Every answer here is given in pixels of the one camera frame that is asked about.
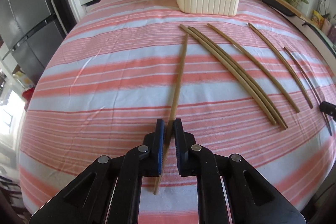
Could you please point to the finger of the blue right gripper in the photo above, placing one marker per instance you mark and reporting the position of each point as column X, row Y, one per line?
column 328, row 109

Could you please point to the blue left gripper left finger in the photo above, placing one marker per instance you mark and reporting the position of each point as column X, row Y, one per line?
column 108, row 190

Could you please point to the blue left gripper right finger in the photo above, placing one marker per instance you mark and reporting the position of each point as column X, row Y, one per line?
column 230, row 190

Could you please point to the bamboo chopstick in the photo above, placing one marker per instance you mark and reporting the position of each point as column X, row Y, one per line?
column 311, row 86
column 259, row 65
column 285, row 63
column 253, row 84
column 249, row 84
column 232, row 71
column 172, row 115

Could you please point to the pink striped tablecloth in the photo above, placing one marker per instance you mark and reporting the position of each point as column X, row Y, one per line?
column 114, row 76

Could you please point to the wooden cutting board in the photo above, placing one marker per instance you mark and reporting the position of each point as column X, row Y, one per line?
column 287, row 9

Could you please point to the grey refrigerator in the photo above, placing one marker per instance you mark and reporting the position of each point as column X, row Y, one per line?
column 33, row 30

